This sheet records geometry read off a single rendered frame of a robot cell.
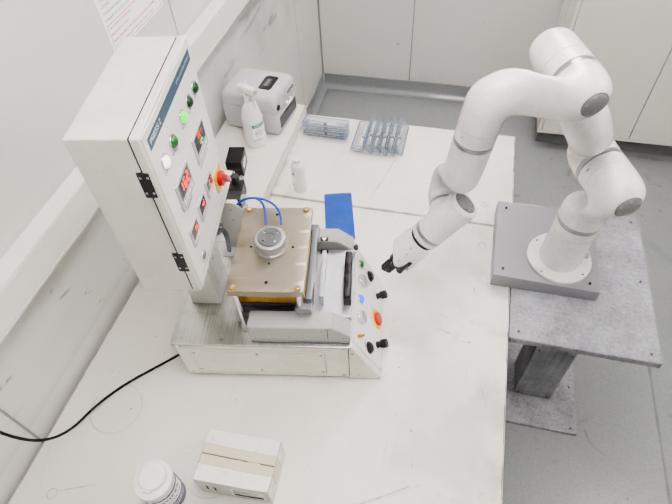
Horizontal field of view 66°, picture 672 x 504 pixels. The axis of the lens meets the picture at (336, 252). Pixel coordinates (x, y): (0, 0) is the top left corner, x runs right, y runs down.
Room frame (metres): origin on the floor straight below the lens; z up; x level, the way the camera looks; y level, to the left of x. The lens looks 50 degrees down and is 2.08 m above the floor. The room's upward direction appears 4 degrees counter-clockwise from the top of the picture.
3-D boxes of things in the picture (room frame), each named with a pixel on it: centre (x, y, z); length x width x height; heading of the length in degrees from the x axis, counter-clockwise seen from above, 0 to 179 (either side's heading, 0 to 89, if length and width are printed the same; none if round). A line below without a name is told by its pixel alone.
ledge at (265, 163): (1.52, 0.35, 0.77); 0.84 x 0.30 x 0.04; 164
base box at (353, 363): (0.85, 0.15, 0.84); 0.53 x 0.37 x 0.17; 84
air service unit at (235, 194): (1.07, 0.26, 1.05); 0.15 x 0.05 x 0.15; 174
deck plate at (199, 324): (0.84, 0.19, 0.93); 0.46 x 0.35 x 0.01; 84
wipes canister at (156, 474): (0.37, 0.44, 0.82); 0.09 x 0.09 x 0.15
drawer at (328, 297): (0.83, 0.11, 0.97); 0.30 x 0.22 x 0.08; 84
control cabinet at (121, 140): (0.86, 0.33, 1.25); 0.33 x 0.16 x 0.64; 174
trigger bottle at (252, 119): (1.65, 0.28, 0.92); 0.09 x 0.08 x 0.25; 53
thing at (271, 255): (0.86, 0.19, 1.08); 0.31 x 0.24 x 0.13; 174
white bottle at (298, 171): (1.42, 0.11, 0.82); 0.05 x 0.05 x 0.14
